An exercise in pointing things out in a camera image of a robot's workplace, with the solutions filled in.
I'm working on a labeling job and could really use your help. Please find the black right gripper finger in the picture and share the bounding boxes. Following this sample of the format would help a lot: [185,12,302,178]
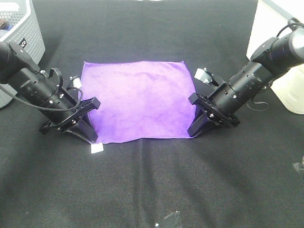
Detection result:
[188,93,207,106]
[187,107,220,137]

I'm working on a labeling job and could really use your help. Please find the brown towel in basket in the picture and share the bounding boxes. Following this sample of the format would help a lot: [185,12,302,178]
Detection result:
[0,19,7,29]

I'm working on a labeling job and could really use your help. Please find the black fabric table mat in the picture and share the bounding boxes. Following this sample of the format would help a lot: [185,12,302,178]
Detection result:
[0,0,304,228]

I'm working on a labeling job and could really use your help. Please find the clear tape piece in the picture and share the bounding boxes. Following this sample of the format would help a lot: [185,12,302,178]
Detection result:
[293,157,304,179]
[154,211,182,228]

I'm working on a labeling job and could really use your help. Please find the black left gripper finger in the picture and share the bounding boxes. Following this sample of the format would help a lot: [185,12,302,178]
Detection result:
[61,114,98,143]
[80,97,101,112]

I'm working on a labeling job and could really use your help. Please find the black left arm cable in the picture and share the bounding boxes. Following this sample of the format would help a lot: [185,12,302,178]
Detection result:
[0,67,84,112]

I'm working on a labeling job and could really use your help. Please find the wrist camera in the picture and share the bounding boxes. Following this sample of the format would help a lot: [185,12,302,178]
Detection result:
[68,76,82,89]
[194,68,218,86]

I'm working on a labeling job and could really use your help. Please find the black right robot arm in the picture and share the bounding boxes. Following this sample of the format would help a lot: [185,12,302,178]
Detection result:
[188,22,304,137]

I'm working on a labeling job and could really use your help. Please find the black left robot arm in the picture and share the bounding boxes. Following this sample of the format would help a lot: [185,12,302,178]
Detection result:
[0,41,100,143]

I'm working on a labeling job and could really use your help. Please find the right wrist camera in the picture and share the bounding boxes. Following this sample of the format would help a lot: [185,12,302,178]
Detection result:
[194,68,218,86]

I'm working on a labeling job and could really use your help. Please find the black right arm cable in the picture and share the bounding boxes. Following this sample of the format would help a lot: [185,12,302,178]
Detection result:
[246,18,304,112]

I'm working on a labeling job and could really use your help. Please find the clear tape piece right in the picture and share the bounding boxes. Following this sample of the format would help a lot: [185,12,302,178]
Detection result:
[293,157,304,179]

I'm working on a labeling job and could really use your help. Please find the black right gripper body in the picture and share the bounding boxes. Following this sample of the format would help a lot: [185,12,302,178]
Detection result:
[198,83,240,127]

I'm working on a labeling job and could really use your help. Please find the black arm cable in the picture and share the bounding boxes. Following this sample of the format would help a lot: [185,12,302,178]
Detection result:
[0,67,84,112]
[246,18,304,112]

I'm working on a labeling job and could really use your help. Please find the purple microfiber towel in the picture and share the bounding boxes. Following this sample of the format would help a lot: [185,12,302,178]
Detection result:
[81,61,195,146]

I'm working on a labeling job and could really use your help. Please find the grey perforated laundry basket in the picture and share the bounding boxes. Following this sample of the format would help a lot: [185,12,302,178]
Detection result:
[0,0,46,109]

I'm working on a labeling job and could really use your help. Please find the clear tape piece centre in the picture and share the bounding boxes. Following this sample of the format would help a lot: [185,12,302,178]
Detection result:
[154,211,182,228]

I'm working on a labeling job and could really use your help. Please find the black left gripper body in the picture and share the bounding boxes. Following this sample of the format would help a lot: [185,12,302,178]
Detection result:
[39,71,88,134]

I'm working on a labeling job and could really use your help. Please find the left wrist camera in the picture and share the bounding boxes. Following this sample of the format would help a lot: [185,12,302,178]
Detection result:
[68,76,82,89]

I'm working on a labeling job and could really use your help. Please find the white plastic bin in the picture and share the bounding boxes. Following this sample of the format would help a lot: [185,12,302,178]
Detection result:
[247,0,304,114]

